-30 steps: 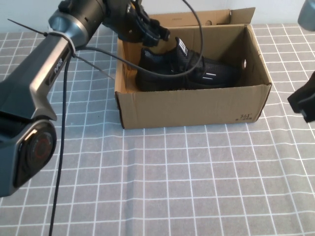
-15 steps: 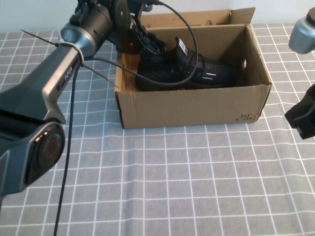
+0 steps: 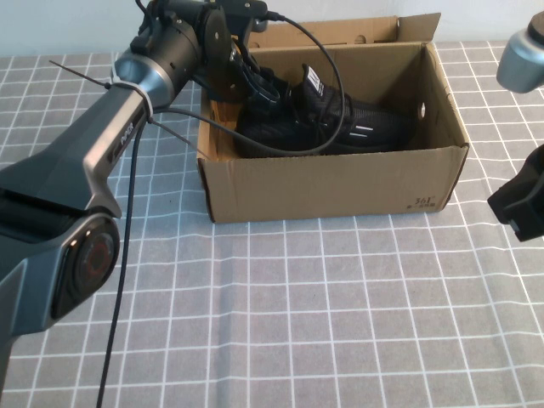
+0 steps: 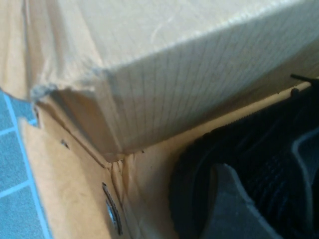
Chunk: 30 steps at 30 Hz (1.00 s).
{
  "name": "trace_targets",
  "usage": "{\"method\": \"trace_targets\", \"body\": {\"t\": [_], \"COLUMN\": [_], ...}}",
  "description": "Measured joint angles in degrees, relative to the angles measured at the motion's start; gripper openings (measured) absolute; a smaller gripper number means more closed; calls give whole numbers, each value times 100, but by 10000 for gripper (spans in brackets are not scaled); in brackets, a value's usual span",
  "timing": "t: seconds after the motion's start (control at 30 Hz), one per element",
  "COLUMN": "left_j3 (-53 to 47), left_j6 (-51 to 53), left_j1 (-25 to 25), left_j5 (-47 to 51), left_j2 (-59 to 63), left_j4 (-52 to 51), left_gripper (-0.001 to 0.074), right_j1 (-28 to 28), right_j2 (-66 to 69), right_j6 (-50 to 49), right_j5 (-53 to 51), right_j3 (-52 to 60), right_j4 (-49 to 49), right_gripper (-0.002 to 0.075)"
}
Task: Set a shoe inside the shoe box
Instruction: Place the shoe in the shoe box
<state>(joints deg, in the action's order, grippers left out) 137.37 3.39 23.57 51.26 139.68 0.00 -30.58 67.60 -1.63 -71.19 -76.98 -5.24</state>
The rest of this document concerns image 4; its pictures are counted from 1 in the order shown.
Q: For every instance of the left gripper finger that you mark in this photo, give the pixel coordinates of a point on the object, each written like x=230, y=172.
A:
x=231, y=214

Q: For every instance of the black lace-up sneaker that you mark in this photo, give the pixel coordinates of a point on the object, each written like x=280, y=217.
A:
x=269, y=154

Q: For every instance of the brown cardboard shoe box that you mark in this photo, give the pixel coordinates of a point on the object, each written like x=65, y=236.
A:
x=174, y=62

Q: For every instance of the grey white-checked tablecloth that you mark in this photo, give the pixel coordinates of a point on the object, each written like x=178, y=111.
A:
x=12, y=161

